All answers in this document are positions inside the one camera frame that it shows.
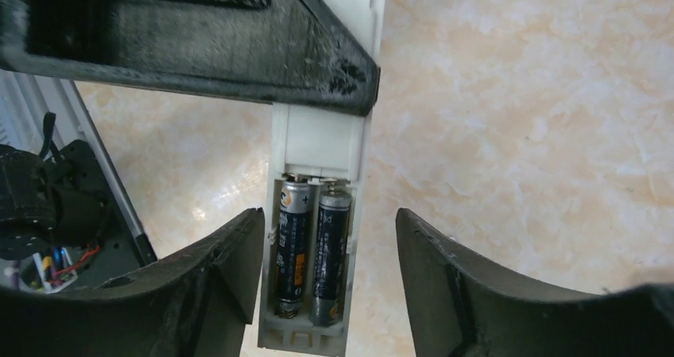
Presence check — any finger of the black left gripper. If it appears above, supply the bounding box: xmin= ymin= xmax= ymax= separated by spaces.
xmin=1 ymin=0 xmax=380 ymax=116

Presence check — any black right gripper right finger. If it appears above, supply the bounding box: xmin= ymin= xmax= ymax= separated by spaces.
xmin=396 ymin=208 xmax=673 ymax=356

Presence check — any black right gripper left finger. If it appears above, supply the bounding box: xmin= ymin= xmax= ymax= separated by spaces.
xmin=1 ymin=208 xmax=265 ymax=356

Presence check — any black AAA battery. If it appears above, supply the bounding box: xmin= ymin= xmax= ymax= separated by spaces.
xmin=275 ymin=175 xmax=314 ymax=319
xmin=309 ymin=187 xmax=351 ymax=327

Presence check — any white remote control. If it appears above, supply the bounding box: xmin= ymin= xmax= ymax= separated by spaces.
xmin=257 ymin=0 xmax=389 ymax=357

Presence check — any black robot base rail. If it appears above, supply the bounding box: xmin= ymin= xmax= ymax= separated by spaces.
xmin=0 ymin=70 xmax=159 ymax=295

